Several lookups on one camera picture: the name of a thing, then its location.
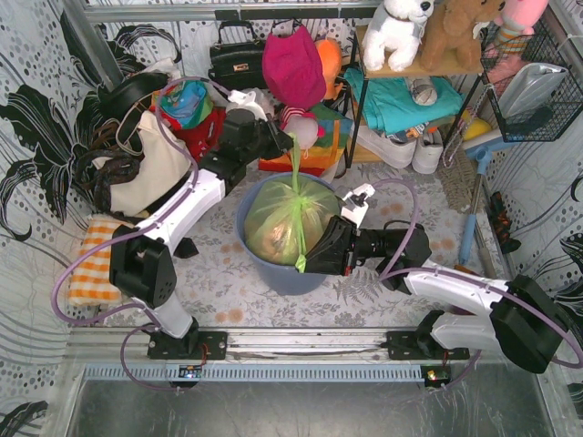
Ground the blue trash bin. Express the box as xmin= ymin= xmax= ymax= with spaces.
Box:
xmin=236 ymin=172 xmax=333 ymax=295

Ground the green plastic trash bag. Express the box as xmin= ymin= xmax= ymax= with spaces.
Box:
xmin=243 ymin=136 xmax=341 ymax=273

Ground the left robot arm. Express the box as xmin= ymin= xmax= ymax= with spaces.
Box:
xmin=109 ymin=109 xmax=293 ymax=360

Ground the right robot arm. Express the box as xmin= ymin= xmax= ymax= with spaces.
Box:
xmin=298 ymin=216 xmax=570 ymax=373

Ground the magenta fabric bag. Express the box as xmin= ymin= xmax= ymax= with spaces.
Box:
xmin=261 ymin=25 xmax=326 ymax=109

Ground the cream canvas tote bag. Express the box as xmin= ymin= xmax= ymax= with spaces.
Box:
xmin=89 ymin=111 xmax=191 ymax=217

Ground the silver foil bag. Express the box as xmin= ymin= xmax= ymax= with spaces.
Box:
xmin=498 ymin=63 xmax=568 ymax=118

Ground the pink white plush doll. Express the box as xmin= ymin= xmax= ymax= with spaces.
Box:
xmin=280 ymin=106 xmax=325 ymax=152

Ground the rainbow striped cloth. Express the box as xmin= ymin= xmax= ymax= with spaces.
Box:
xmin=258 ymin=104 xmax=354 ymax=173

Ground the wooden metal shelf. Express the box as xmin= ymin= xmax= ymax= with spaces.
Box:
xmin=335 ymin=25 xmax=484 ymax=178

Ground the red clothing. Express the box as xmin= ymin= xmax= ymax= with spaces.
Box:
xmin=174 ymin=107 xmax=226 ymax=162

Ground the black leather handbag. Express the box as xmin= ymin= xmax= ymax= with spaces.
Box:
xmin=208 ymin=20 xmax=267 ymax=90

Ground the colourful patterned cloth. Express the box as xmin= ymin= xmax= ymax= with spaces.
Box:
xmin=159 ymin=80 xmax=214 ymax=130

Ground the orange plush toy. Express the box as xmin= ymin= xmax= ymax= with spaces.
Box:
xmin=315 ymin=38 xmax=343 ymax=100

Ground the teal folded cloth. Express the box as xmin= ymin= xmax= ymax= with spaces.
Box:
xmin=363 ymin=77 xmax=464 ymax=134

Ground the left white sneaker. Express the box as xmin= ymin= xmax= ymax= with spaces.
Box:
xmin=357 ymin=126 xmax=416 ymax=169

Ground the white sneaker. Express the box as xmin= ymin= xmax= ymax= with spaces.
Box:
xmin=357 ymin=126 xmax=416 ymax=169
xmin=411 ymin=127 xmax=444 ymax=175

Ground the right white sneaker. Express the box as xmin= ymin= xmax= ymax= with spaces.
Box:
xmin=411 ymin=127 xmax=444 ymax=175

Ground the grey patterned plush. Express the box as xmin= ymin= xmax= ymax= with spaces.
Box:
xmin=405 ymin=76 xmax=438 ymax=106

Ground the white plush dog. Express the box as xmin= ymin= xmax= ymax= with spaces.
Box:
xmin=363 ymin=0 xmax=435 ymax=72

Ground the black round hat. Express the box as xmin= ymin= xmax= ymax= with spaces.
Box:
xmin=98 ymin=72 xmax=169 ymax=119

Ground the black orange tool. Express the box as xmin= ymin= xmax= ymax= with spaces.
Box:
xmin=489 ymin=191 xmax=521 ymax=254

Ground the yellow plush toy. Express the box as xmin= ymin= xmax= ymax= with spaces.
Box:
xmin=462 ymin=109 xmax=492 ymax=141

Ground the brown teddy bear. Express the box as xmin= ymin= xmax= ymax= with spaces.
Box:
xmin=420 ymin=0 xmax=506 ymax=71

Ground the orange checkered towel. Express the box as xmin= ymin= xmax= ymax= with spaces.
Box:
xmin=67 ymin=215 xmax=122 ymax=306

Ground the pink plush toy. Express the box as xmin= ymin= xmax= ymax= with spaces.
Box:
xmin=493 ymin=0 xmax=548 ymax=54

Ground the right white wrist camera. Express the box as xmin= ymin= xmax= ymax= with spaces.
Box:
xmin=340 ymin=183 xmax=375 ymax=228

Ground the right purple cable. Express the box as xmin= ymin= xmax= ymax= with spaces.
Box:
xmin=373 ymin=178 xmax=579 ymax=392

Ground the purple cable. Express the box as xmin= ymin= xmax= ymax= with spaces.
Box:
xmin=373 ymin=178 xmax=579 ymax=392
xmin=50 ymin=76 xmax=233 ymax=392

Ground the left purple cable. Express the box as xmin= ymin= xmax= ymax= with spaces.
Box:
xmin=50 ymin=76 xmax=233 ymax=392

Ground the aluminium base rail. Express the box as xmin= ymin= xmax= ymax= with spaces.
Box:
xmin=62 ymin=327 xmax=519 ymax=391

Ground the black wire basket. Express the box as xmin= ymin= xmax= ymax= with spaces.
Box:
xmin=481 ymin=22 xmax=582 ymax=142

